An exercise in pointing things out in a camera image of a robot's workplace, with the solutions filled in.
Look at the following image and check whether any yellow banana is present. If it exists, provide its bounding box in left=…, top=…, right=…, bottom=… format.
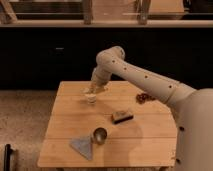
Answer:
left=83, top=87, right=108, bottom=94

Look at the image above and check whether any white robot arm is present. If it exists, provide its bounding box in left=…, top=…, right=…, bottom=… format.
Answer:
left=89, top=46, right=213, bottom=171

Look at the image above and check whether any white paper cup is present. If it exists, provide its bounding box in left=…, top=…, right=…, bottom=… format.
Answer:
left=85, top=93, right=96, bottom=104

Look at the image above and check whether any small metal cup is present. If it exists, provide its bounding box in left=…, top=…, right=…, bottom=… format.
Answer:
left=93, top=127, right=107, bottom=145

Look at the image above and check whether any wooden block eraser brush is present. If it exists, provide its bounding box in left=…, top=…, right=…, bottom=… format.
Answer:
left=112, top=111, right=134, bottom=124

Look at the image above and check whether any dark red grape bunch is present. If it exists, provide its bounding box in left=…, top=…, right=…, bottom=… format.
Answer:
left=136, top=93, right=155, bottom=104

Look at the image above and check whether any wooden folding table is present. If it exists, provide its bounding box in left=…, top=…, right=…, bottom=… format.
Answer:
left=38, top=81, right=176, bottom=168

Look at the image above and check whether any grey folded cloth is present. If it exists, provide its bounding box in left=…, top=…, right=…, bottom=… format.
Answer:
left=70, top=136, right=93, bottom=160

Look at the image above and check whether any black object at floor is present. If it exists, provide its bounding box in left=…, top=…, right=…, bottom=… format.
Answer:
left=3, top=144, right=14, bottom=171

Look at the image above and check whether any wooden shelf rail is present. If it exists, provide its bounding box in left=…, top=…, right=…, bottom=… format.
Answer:
left=0, top=0, right=213, bottom=29

